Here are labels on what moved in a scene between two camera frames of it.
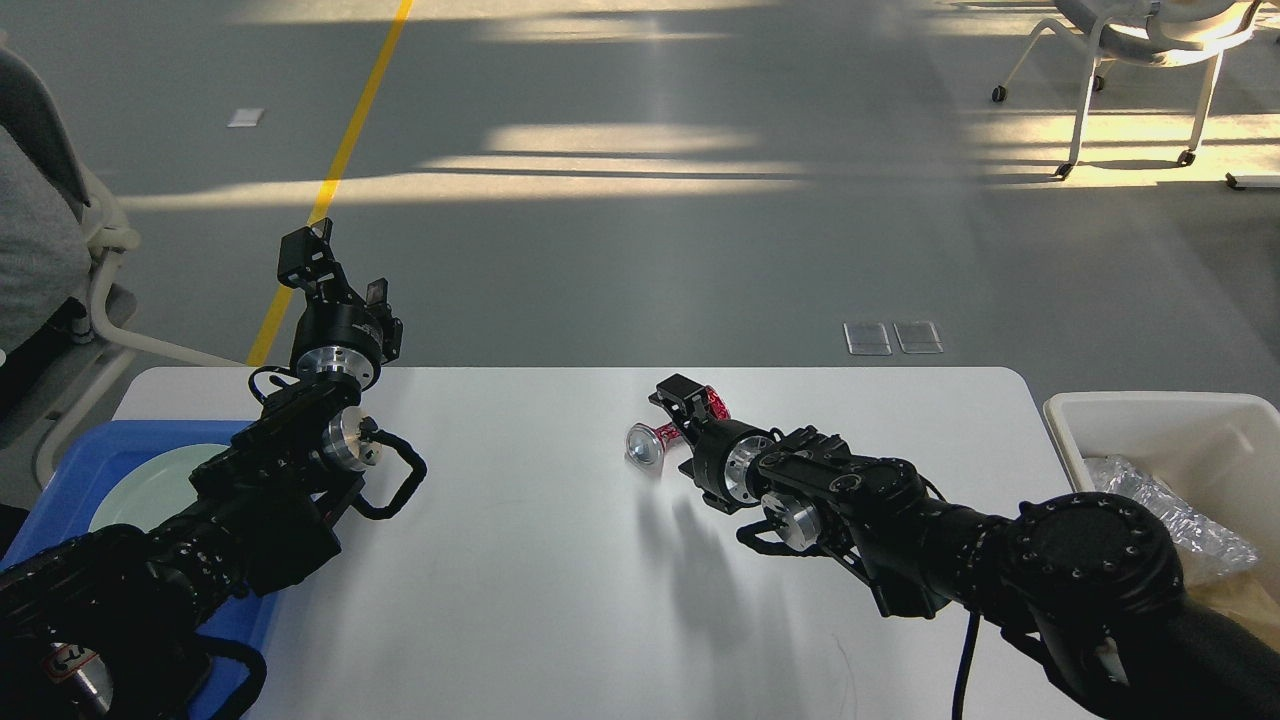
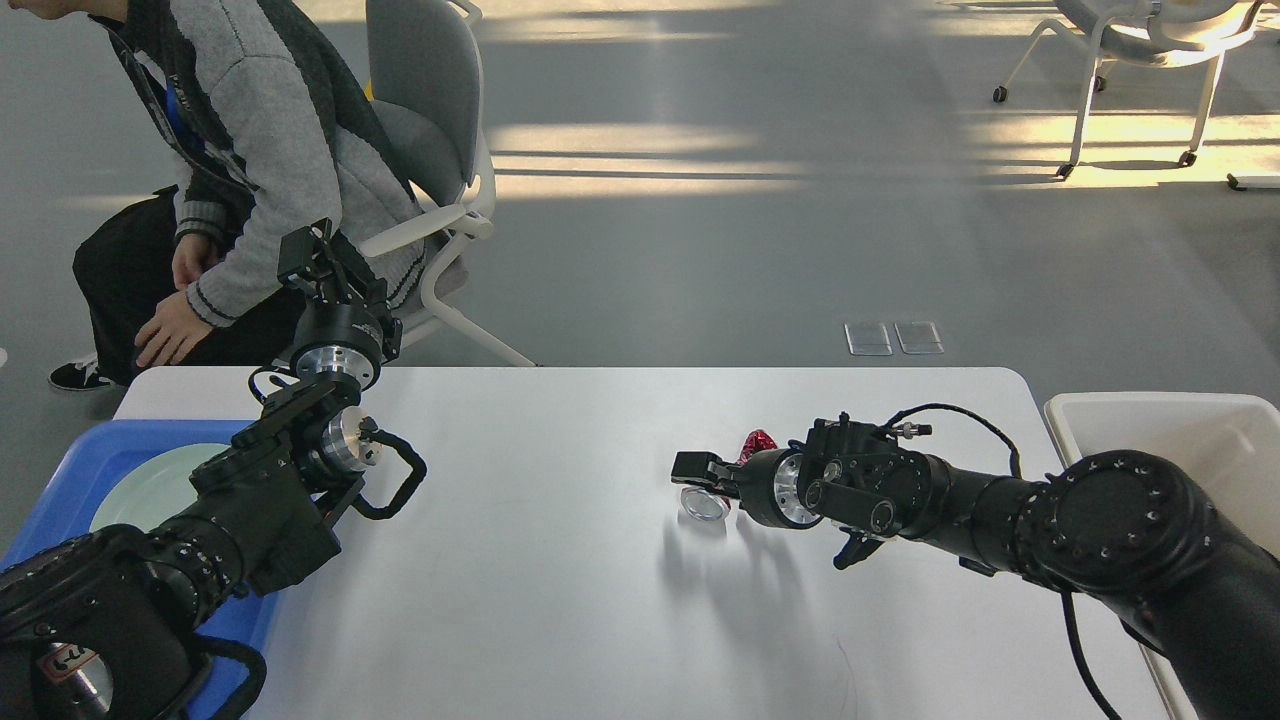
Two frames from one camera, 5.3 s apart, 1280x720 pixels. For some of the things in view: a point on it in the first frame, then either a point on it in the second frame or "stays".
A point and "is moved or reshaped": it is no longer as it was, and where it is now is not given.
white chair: x=57 y=236 to x=425 y=81
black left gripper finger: x=306 y=261 stays
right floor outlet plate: x=917 y=337 stays
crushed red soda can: x=646 y=444 is moved or reshaped
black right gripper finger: x=685 y=399 to x=707 y=468
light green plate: x=155 y=487 stays
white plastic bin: x=1214 y=458 stays
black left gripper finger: x=392 y=327 stays
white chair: x=1154 y=32 stays
